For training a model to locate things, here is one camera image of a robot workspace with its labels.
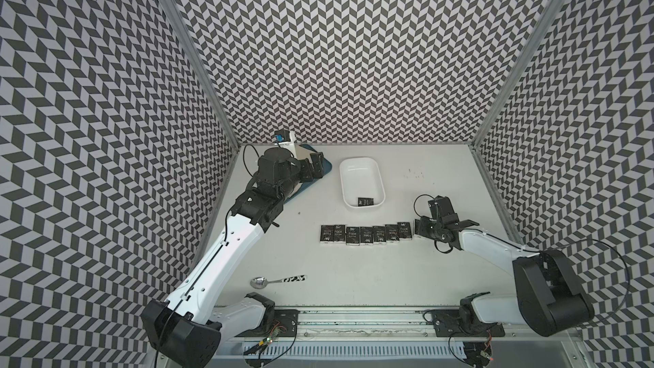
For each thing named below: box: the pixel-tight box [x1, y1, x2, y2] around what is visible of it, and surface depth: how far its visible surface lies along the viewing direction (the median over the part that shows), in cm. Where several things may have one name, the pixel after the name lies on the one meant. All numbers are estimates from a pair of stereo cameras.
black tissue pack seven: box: [396, 221, 413, 241], surface depth 92 cm
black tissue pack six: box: [384, 224, 401, 242], surface depth 91 cm
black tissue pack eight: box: [357, 197, 374, 207], surface depth 98 cm
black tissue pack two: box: [333, 224, 346, 243], surface depth 91 cm
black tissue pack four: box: [359, 226, 374, 246], surface depth 90 cm
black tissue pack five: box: [372, 225, 387, 244], surface depth 90 cm
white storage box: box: [338, 156, 386, 208], surface depth 104 cm
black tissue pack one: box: [319, 224, 335, 244], surface depth 91 cm
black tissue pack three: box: [345, 226, 361, 247], surface depth 90 cm
